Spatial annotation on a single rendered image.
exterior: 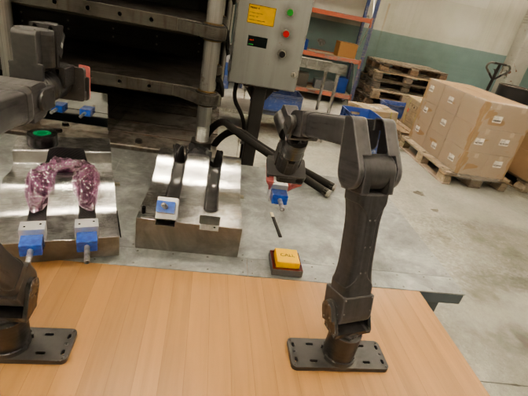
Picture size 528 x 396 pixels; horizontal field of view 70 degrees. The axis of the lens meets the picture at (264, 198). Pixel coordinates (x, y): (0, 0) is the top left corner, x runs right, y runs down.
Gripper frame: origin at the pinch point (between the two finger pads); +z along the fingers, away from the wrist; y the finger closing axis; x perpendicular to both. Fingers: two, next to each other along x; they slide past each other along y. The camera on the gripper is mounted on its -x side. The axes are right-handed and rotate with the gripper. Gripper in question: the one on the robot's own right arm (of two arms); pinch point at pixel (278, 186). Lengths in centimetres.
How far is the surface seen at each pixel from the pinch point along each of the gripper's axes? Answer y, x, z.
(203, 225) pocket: 19.5, 12.7, 3.4
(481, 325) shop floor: -143, 0, 109
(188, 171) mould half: 25.7, -8.9, 9.5
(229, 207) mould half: 13.0, 5.5, 4.5
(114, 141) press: 60, -45, 42
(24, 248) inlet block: 56, 27, -4
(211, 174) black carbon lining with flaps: 18.8, -9.4, 10.0
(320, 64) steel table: -88, -295, 161
